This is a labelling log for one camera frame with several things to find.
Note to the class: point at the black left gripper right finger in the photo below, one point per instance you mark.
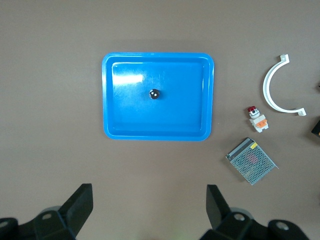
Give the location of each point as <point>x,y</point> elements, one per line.
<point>220,215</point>

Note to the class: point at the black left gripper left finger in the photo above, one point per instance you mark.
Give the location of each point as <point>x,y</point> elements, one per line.
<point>75,210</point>

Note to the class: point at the perforated metal power supply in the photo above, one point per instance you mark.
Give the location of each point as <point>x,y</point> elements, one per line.
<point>250,162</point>

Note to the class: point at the red pushbutton white orange body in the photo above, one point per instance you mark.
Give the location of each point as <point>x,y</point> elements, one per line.
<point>258,122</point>

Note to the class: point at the blue plastic tray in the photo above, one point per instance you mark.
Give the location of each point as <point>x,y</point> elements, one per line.
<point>150,120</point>

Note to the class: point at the orange and black button box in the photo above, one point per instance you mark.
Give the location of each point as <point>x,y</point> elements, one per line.
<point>317,128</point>

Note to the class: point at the small white block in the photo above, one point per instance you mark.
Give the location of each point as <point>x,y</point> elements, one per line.
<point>265,85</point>

